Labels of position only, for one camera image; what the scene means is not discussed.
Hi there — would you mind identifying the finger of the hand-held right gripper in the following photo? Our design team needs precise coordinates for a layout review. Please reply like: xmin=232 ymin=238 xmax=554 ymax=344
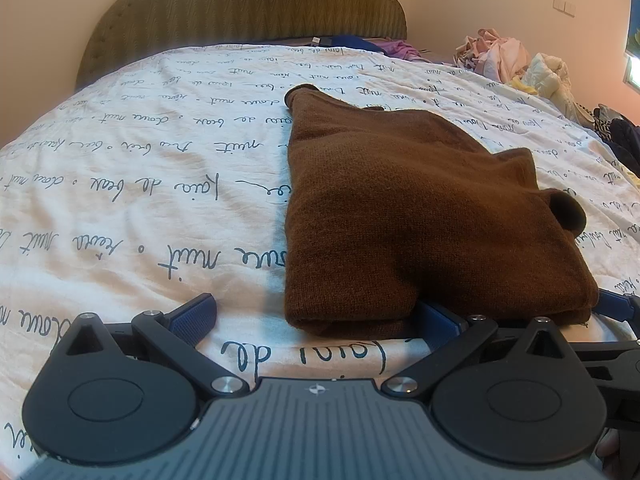
xmin=596 ymin=290 xmax=640 ymax=322

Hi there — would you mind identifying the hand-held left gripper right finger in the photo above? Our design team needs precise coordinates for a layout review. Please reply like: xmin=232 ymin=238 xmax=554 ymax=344
xmin=382 ymin=301 xmax=576 ymax=401

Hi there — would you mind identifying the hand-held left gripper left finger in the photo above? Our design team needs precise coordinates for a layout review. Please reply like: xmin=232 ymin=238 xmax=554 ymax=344
xmin=62 ymin=294 xmax=250 ymax=401

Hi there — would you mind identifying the brown knit sweater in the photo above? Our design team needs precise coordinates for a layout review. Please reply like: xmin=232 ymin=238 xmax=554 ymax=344
xmin=282 ymin=83 xmax=600 ymax=341

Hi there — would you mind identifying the dark clothes pile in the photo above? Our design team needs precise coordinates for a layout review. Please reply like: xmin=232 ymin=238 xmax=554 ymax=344
xmin=592 ymin=104 xmax=640 ymax=182

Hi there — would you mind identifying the pink clothes pile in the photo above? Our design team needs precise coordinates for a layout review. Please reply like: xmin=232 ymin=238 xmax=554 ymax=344
xmin=455 ymin=29 xmax=532 ymax=84

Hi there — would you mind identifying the white script-printed duvet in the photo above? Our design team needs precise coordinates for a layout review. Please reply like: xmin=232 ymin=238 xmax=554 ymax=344
xmin=0 ymin=42 xmax=640 ymax=476

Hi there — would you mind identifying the cream quilted jacket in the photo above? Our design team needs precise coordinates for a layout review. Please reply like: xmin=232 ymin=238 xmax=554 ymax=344
xmin=522 ymin=52 xmax=585 ymax=122

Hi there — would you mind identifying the window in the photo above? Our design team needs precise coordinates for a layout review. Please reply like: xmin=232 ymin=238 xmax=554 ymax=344
xmin=622 ymin=25 xmax=640 ymax=87

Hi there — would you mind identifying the purple cloth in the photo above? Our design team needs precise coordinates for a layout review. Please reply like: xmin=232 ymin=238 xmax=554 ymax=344
xmin=382 ymin=40 xmax=427 ymax=63

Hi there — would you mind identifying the blue cloth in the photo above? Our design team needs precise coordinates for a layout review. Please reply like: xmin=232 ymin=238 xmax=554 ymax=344
xmin=330 ymin=34 xmax=387 ymax=52

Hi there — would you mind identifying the olive padded headboard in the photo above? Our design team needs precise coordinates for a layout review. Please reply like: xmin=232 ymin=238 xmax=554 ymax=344
xmin=75 ymin=0 xmax=408 ymax=91

